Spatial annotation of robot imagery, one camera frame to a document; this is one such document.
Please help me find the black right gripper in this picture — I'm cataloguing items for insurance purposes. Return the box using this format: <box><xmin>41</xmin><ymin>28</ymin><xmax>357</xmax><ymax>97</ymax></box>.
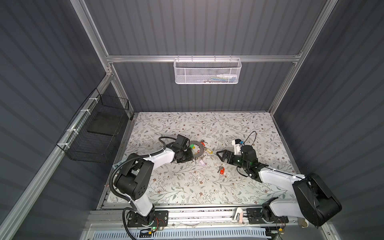
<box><xmin>216</xmin><ymin>150</ymin><xmax>249</xmax><ymax>171</ymax></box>

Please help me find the red tag key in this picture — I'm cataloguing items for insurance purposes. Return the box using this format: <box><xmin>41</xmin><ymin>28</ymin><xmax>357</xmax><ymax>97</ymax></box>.
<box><xmin>218</xmin><ymin>166</ymin><xmax>225</xmax><ymax>175</ymax></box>

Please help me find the large keyring with keys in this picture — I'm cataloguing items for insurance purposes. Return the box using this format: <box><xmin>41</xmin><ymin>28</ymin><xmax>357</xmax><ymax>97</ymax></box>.
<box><xmin>191</xmin><ymin>140</ymin><xmax>213</xmax><ymax>160</ymax></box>

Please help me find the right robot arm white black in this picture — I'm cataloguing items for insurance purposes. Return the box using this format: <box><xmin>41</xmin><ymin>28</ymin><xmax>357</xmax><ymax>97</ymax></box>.
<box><xmin>216</xmin><ymin>144</ymin><xmax>343</xmax><ymax>227</ymax></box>

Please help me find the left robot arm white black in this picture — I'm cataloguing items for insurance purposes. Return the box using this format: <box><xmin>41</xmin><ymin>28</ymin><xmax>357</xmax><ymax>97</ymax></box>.
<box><xmin>109</xmin><ymin>135</ymin><xmax>194</xmax><ymax>218</ymax></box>

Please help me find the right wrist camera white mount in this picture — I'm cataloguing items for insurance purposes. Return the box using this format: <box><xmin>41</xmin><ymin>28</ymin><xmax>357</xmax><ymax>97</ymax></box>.
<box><xmin>232</xmin><ymin>139</ymin><xmax>243</xmax><ymax>156</ymax></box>

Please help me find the thin black cable right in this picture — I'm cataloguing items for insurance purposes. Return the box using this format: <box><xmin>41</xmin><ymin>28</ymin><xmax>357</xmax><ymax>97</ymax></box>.
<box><xmin>242</xmin><ymin>130</ymin><xmax>258</xmax><ymax>147</ymax></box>

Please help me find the black corrugated cable left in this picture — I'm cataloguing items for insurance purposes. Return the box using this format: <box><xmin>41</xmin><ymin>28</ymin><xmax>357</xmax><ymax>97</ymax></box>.
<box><xmin>108</xmin><ymin>136</ymin><xmax>178</xmax><ymax>202</ymax></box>

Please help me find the white wire basket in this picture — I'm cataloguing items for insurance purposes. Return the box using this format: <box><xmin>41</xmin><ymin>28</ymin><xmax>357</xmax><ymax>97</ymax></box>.
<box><xmin>173</xmin><ymin>58</ymin><xmax>242</xmax><ymax>85</ymax></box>

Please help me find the black wire basket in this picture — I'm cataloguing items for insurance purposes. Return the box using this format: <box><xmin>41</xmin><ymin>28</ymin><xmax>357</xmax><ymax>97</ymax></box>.
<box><xmin>57</xmin><ymin>91</ymin><xmax>130</xmax><ymax>164</ymax></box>

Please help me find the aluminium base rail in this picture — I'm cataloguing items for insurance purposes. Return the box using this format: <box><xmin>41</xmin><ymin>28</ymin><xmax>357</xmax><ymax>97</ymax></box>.
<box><xmin>89</xmin><ymin>205</ymin><xmax>310</xmax><ymax>232</ymax></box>

